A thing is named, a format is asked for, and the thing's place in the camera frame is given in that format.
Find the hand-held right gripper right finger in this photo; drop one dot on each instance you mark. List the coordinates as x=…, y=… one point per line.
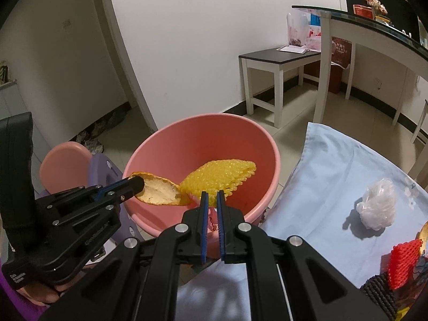
x=221, y=230

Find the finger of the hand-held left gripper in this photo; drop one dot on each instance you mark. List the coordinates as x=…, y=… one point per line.
x=112, y=202
x=128, y=184

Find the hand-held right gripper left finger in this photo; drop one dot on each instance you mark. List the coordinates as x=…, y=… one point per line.
x=204, y=230

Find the yellow foam net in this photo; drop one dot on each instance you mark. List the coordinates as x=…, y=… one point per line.
x=217, y=175

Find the pink plastic basin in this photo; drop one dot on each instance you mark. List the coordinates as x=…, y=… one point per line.
x=200, y=140

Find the person's left hand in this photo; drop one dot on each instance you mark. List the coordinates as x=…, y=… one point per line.
x=46, y=296

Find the purple plastic stool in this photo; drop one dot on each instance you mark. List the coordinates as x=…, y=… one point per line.
x=100, y=170

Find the pink plastic stool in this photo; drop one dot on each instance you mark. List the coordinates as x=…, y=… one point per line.
x=63, y=164

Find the dark cloth pile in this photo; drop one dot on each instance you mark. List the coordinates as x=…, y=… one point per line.
x=100, y=128

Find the light blue cloth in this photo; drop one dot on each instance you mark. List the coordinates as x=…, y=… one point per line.
x=317, y=190

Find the crumpled white plastic bag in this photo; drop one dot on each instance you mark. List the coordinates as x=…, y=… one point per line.
x=376, y=204

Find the red foam net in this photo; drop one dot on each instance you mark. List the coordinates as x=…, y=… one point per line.
x=403, y=264

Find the flat paper packet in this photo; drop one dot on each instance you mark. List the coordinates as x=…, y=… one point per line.
x=294, y=48

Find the red carton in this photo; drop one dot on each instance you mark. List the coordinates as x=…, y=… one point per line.
x=337, y=70

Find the printed packet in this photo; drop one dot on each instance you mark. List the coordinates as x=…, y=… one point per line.
x=414, y=284

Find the pink floral bag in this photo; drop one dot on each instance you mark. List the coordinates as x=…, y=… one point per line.
x=314, y=36

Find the clear plastic bag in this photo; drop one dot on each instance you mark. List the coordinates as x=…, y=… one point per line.
x=296, y=28

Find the white glass top table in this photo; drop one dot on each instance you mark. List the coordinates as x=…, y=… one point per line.
x=337, y=30

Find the red box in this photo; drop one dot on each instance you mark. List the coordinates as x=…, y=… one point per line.
x=362, y=10

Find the flower ornament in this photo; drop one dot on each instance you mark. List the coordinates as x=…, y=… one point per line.
x=374, y=3

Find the wall outlet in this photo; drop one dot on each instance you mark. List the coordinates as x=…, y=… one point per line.
x=379, y=83

